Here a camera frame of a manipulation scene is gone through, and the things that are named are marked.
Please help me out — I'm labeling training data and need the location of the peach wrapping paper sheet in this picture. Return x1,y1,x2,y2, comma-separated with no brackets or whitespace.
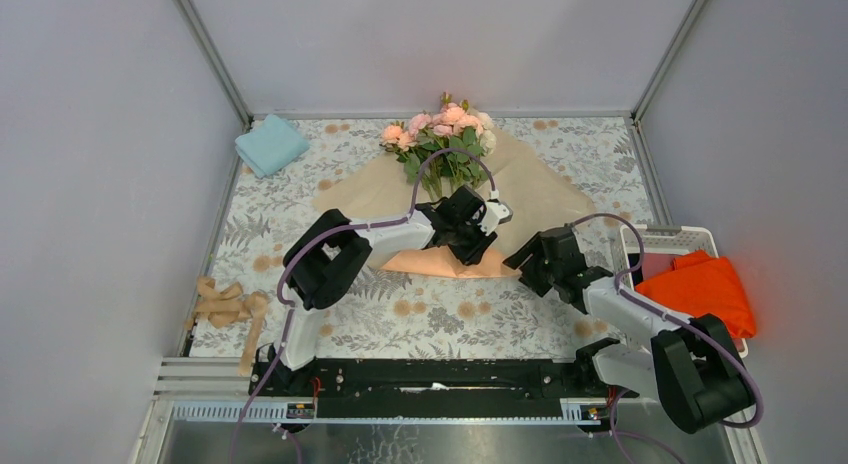
313,128,596,279

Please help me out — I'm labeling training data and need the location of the pile of fake flowers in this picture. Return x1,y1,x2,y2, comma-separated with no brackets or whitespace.
380,92,497,200

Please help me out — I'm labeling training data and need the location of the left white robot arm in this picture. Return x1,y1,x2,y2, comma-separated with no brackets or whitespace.
271,186,513,395

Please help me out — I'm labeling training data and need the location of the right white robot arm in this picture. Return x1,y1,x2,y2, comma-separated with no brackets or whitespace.
503,225,762,434

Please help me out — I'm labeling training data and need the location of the white plastic basket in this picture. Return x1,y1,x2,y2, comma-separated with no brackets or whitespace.
611,225,748,357

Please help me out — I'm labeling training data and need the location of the pink cloth in basket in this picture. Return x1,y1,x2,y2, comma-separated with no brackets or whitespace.
633,253,681,285

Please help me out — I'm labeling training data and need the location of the orange folded cloth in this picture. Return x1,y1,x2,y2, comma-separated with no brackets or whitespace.
635,250,758,339

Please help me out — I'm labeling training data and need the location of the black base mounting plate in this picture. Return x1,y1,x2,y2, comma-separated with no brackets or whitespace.
248,358,615,419

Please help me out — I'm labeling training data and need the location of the light blue folded towel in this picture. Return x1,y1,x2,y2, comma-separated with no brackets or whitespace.
235,115,310,178

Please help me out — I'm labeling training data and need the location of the beige ribbon pile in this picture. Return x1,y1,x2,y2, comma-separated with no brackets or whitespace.
184,276,269,377

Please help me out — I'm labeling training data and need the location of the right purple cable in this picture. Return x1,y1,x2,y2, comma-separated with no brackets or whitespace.
569,213,766,464

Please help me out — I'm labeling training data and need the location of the purple cable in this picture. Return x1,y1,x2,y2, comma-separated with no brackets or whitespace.
569,213,766,464
228,147,499,464

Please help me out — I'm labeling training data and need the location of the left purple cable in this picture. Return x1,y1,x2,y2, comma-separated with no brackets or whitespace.
228,147,499,464

